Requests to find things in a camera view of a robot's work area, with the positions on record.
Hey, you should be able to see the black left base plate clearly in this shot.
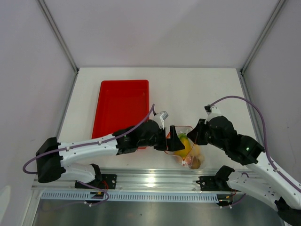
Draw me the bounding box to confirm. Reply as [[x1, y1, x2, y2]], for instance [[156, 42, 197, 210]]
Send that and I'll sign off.
[[75, 174, 117, 190]]

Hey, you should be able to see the right aluminium frame post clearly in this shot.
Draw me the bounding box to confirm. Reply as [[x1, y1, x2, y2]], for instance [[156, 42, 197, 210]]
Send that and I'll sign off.
[[240, 0, 288, 75]]

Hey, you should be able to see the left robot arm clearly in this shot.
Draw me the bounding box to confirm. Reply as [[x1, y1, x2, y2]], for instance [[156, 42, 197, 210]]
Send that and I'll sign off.
[[35, 120, 185, 188]]

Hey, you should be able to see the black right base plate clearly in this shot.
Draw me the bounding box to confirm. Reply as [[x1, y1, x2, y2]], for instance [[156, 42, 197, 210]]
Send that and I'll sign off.
[[196, 175, 238, 192]]

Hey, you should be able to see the white slotted cable duct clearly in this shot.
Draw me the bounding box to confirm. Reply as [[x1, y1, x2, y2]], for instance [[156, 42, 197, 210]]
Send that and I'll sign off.
[[41, 192, 221, 203]]

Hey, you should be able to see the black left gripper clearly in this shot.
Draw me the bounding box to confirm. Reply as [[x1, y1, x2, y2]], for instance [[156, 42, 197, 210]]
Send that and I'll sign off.
[[138, 126, 184, 152]]

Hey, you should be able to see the green apple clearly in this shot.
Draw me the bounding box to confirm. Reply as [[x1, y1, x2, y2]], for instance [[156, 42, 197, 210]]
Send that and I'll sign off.
[[178, 133, 187, 140]]

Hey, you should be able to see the pink peach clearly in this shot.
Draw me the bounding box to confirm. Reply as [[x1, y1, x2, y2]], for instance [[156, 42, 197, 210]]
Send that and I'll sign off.
[[182, 155, 192, 167]]

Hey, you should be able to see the aluminium front rail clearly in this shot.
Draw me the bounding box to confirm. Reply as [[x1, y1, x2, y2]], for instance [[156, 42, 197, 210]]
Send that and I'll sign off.
[[32, 168, 288, 194]]

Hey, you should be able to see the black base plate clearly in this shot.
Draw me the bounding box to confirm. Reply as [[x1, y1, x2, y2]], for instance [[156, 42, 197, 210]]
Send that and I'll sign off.
[[75, 174, 117, 190], [196, 175, 238, 192]]

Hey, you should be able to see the orange yellow fruit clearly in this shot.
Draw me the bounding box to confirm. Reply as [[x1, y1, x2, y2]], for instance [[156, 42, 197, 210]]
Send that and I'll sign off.
[[190, 145, 201, 157]]

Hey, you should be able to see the left aluminium frame post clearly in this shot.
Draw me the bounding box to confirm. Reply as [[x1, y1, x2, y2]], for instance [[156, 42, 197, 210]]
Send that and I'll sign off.
[[36, 0, 79, 73]]

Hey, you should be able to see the clear zip top bag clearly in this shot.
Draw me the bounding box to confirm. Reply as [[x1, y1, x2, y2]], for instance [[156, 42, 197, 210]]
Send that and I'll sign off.
[[164, 126, 205, 170]]

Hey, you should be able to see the brown kiwi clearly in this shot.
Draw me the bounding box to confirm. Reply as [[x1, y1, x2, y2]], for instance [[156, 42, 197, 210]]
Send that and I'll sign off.
[[190, 158, 201, 170]]

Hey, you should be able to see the yellow green mango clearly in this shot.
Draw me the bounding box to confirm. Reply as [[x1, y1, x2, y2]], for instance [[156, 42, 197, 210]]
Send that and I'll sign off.
[[174, 136, 191, 159]]

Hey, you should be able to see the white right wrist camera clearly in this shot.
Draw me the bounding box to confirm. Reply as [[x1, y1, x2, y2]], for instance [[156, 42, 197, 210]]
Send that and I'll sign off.
[[204, 105, 222, 122]]

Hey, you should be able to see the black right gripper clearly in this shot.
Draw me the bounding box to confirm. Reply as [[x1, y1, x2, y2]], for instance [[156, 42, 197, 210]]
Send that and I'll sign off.
[[187, 119, 228, 151]]

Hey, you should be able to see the aluminium frame post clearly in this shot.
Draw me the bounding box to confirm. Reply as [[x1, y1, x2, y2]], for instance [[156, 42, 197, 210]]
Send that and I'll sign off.
[[240, 0, 288, 75], [36, 0, 79, 73]]

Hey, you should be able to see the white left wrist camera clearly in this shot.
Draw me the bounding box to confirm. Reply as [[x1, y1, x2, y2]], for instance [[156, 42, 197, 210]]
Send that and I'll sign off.
[[152, 111, 168, 129]]

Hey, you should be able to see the red plastic tray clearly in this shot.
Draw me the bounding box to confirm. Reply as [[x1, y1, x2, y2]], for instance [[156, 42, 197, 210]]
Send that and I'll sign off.
[[92, 80, 149, 138]]

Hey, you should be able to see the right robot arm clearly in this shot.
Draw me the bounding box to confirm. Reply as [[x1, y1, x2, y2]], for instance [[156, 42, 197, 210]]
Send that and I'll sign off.
[[187, 116, 301, 226]]

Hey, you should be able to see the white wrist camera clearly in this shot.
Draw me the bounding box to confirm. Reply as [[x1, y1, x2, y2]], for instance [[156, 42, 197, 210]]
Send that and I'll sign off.
[[204, 105, 222, 122], [152, 111, 168, 129]]

